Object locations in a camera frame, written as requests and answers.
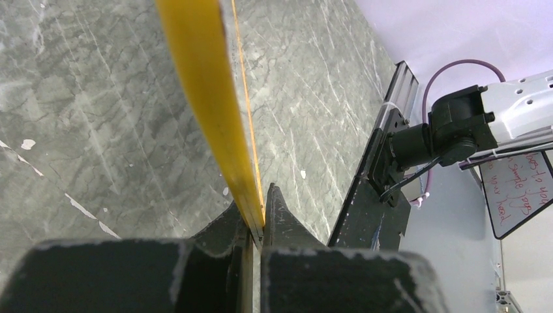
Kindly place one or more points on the aluminium frame rail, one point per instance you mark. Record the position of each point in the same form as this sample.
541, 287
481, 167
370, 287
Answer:
400, 95

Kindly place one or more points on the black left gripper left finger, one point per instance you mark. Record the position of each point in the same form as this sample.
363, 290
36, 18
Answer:
208, 272

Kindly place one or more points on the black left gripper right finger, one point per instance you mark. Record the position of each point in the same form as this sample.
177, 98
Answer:
300, 274

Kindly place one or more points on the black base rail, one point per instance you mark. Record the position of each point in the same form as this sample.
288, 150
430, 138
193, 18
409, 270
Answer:
363, 221

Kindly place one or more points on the yellow framed whiteboard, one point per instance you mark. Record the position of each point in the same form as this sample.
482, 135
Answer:
196, 36

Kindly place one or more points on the black framed small whiteboard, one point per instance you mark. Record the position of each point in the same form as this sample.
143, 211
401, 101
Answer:
516, 189

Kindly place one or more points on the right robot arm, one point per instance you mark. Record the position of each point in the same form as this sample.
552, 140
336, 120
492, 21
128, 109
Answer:
457, 126

